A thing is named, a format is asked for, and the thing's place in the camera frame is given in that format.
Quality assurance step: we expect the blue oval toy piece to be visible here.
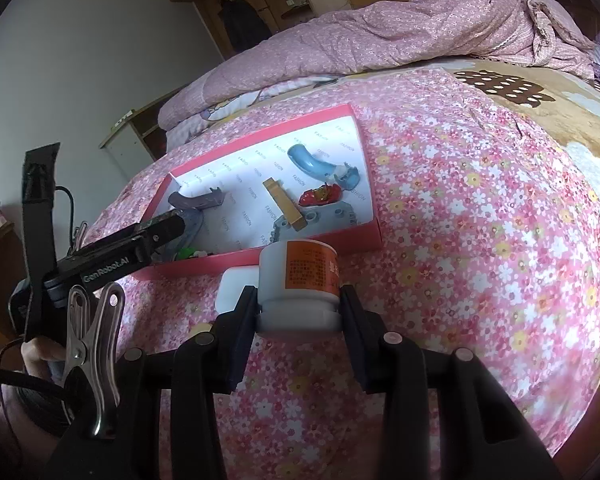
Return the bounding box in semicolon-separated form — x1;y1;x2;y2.
167;210;205;257

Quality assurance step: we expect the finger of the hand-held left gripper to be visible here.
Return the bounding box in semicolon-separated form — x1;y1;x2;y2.
130;211;187;264

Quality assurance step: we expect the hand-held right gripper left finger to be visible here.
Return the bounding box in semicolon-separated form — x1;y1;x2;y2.
50;285;259;480

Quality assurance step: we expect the dark hanging coat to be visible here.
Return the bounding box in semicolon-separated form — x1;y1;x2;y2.
220;0;272;54

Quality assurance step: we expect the pink floral bedspread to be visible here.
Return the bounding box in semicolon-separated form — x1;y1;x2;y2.
80;67;600;480

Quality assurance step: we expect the grey studded toy plate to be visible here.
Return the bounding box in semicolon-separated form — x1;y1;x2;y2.
270;205;360;242

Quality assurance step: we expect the pale blue toy piece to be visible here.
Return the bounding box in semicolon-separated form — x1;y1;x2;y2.
332;162;364;191

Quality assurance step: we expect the red toy car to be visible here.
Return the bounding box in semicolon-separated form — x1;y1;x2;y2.
298;184;342;207

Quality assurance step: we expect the wooden block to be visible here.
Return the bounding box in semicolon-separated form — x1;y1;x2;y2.
262;177;305;232

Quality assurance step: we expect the shallow red cardboard box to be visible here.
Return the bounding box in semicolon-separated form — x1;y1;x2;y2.
139;104;382;282

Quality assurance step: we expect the white jar orange label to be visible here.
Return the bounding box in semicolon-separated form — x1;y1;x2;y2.
257;240;342;337

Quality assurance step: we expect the pink quilt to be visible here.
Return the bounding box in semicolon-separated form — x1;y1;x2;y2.
158;0;599;131

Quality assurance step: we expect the blue curved toy track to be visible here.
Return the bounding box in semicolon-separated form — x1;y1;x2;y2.
287;144;339;181

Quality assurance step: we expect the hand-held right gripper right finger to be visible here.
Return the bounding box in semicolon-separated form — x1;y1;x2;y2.
339;285;563;480

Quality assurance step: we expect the cartoon printed blanket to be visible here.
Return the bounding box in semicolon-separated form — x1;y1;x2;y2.
200;55;600;196

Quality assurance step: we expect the white charger cube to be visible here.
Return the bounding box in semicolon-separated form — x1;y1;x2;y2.
217;266;261;328

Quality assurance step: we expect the metal spring clip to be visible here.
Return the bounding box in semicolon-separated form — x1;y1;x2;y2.
62;282;126;439

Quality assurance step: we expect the purple curved toy track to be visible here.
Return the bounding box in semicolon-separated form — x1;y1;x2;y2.
168;186;226;212

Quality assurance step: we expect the thick black cable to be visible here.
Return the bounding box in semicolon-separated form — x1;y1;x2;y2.
0;362;77;437

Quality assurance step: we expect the person's left hand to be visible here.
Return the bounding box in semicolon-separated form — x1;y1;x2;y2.
21;339;67;364

